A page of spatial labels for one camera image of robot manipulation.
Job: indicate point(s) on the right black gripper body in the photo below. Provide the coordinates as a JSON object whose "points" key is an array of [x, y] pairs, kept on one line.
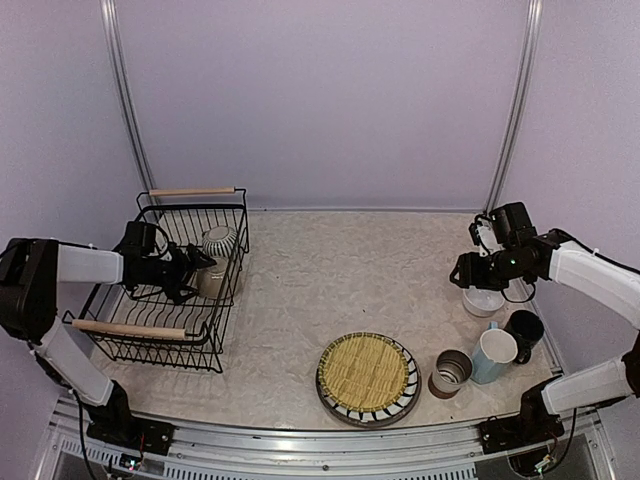
{"points": [[497, 275]]}

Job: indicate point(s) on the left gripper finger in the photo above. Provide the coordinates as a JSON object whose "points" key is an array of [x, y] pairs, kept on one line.
{"points": [[197, 259], [180, 295]]}

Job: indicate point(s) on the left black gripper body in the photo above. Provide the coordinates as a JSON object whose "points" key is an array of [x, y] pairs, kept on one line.
{"points": [[165, 274]]}

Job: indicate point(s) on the beige ceramic cup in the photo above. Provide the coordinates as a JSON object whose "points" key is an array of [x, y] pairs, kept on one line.
{"points": [[218, 281]]}

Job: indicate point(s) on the white ceramic bowl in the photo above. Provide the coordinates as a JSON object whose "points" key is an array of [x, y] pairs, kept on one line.
{"points": [[482, 303]]}

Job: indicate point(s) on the dark navy cup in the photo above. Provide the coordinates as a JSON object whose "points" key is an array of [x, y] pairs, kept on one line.
{"points": [[527, 329]]}

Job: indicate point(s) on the light blue faceted cup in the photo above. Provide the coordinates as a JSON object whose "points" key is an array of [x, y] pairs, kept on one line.
{"points": [[495, 350]]}

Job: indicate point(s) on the white brown ceramic cup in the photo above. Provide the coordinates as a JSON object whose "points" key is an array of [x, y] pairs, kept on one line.
{"points": [[451, 371]]}

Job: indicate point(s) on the black white striped plate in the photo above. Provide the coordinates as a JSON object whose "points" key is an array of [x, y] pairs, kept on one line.
{"points": [[407, 380]]}

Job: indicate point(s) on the yellow woven bamboo mat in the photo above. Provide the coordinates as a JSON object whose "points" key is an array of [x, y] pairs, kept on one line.
{"points": [[363, 372]]}

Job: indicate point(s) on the grey deer pattern plate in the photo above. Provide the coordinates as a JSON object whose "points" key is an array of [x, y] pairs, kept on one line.
{"points": [[415, 400]]}

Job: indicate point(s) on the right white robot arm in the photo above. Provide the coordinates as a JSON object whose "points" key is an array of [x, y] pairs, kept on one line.
{"points": [[557, 257]]}

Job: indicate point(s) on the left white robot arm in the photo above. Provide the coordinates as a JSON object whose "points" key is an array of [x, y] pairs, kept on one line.
{"points": [[31, 271]]}

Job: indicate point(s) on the striped ceramic bowl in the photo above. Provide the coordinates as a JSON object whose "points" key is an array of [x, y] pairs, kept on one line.
{"points": [[219, 241]]}

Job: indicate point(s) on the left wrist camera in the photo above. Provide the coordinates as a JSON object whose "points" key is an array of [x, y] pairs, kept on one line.
{"points": [[143, 239]]}

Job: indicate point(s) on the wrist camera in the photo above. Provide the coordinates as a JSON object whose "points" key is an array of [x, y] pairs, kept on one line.
{"points": [[143, 239], [505, 227]]}

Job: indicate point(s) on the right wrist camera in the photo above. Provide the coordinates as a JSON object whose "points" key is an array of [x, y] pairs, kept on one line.
{"points": [[505, 227]]}

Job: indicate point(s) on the black wire dish rack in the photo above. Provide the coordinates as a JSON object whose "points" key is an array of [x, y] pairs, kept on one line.
{"points": [[145, 326]]}

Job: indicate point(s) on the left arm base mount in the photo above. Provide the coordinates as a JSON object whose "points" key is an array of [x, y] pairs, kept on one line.
{"points": [[145, 435]]}

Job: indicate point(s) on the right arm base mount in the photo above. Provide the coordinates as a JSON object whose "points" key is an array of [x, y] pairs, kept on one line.
{"points": [[512, 432]]}

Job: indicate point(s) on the front aluminium rail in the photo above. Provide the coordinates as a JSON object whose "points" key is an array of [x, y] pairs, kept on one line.
{"points": [[200, 450]]}

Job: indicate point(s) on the right aluminium frame post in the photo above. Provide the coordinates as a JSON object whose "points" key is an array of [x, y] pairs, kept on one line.
{"points": [[518, 102]]}

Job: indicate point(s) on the aluminium frame post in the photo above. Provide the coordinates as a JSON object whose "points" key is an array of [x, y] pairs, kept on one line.
{"points": [[518, 102], [109, 14]]}

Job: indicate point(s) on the left aluminium frame post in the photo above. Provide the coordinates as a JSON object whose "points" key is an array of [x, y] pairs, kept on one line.
{"points": [[109, 14]]}

